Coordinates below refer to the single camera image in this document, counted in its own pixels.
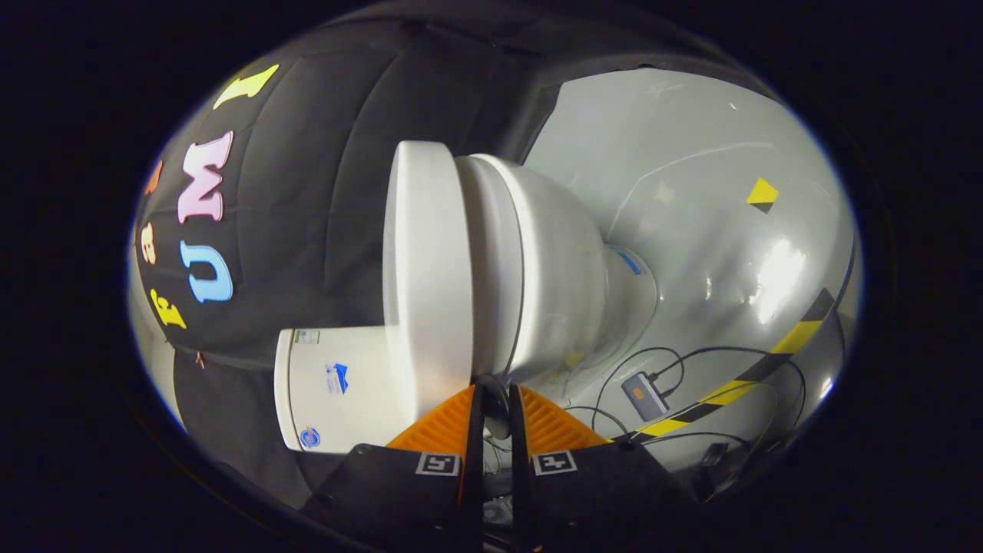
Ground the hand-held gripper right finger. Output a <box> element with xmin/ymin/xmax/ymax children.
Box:
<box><xmin>508</xmin><ymin>383</ymin><xmax>697</xmax><ymax>553</ymax></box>

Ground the black backdrop cloth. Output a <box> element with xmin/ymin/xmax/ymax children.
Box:
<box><xmin>134</xmin><ymin>12</ymin><xmax>769</xmax><ymax>508</ymax></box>

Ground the black cable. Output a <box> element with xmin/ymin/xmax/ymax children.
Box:
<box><xmin>594</xmin><ymin>346</ymin><xmax>686</xmax><ymax>408</ymax></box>
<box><xmin>667</xmin><ymin>346</ymin><xmax>807</xmax><ymax>412</ymax></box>

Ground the small grey device box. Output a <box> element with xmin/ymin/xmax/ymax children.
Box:
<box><xmin>621</xmin><ymin>372</ymin><xmax>670</xmax><ymax>422</ymax></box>

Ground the yellow tape piece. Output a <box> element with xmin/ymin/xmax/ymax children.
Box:
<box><xmin>746</xmin><ymin>178</ymin><xmax>779</xmax><ymax>214</ymax></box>

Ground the white ceramic toilet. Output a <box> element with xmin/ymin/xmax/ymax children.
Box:
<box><xmin>274</xmin><ymin>152</ymin><xmax>660</xmax><ymax>455</ymax></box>

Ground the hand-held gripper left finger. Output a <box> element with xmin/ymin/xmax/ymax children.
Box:
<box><xmin>301</xmin><ymin>382</ymin><xmax>485</xmax><ymax>553</ymax></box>

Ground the yellow black hazard tape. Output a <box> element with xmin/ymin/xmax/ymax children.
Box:
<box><xmin>614</xmin><ymin>288</ymin><xmax>836</xmax><ymax>443</ymax></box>

